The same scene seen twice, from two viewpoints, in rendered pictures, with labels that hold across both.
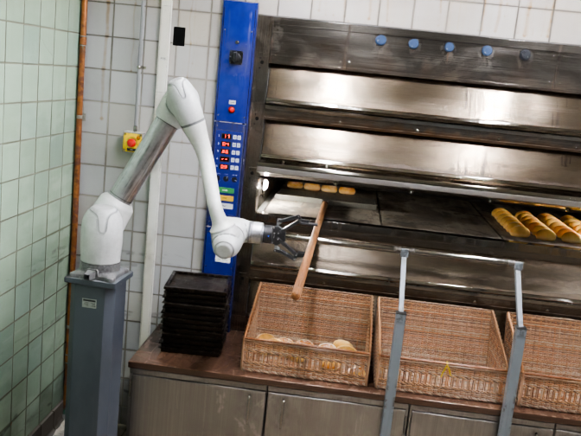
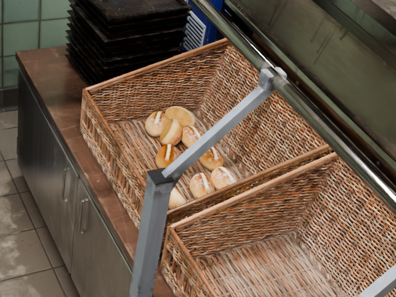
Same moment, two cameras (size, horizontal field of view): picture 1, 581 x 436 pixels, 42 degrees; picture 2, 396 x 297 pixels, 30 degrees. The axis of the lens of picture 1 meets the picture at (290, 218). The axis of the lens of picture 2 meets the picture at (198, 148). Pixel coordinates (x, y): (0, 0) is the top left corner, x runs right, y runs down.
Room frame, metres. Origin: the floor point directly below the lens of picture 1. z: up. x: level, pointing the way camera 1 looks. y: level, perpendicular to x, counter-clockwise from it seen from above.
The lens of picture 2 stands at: (2.30, -1.44, 1.91)
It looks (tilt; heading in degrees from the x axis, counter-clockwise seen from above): 37 degrees down; 52
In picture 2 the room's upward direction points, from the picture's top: 11 degrees clockwise
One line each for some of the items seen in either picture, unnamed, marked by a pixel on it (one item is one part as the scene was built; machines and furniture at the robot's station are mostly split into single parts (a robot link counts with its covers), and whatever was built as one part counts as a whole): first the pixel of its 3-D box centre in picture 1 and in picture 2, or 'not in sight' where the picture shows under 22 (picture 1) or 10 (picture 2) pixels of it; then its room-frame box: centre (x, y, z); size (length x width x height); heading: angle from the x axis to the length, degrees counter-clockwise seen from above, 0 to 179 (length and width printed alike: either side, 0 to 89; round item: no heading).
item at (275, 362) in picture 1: (309, 330); (197, 136); (3.31, -0.14, 0.72); 0.56 x 0.49 x 0.28; 86
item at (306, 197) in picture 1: (327, 196); not in sight; (4.22, -0.19, 1.20); 0.55 x 0.36 x 0.03; 86
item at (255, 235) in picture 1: (257, 233); not in sight; (3.06, 0.13, 1.20); 0.09 x 0.06 x 0.09; 175
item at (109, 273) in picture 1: (98, 268); not in sight; (2.89, 0.73, 1.03); 0.22 x 0.18 x 0.06; 173
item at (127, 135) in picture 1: (134, 142); not in sight; (3.60, 0.77, 1.46); 0.10 x 0.07 x 0.10; 86
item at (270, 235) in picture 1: (274, 234); not in sight; (3.05, 0.06, 1.20); 0.09 x 0.07 x 0.08; 85
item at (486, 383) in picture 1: (437, 346); (314, 288); (3.27, -0.72, 0.72); 0.56 x 0.49 x 0.28; 87
